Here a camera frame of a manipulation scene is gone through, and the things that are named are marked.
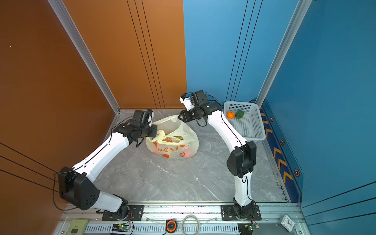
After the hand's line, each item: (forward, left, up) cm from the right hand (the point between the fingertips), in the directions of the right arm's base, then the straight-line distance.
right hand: (180, 116), depth 83 cm
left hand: (-4, +15, -5) cm, 16 cm away
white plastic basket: (+12, -51, -25) cm, 58 cm away
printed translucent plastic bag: (-11, +3, -8) cm, 14 cm away
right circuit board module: (-50, -32, -27) cm, 65 cm away
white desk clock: (-48, -52, -25) cm, 75 cm away
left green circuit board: (-50, +29, -26) cm, 63 cm away
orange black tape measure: (-49, +4, -22) cm, 54 cm away
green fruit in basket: (+21, -43, -22) cm, 52 cm away
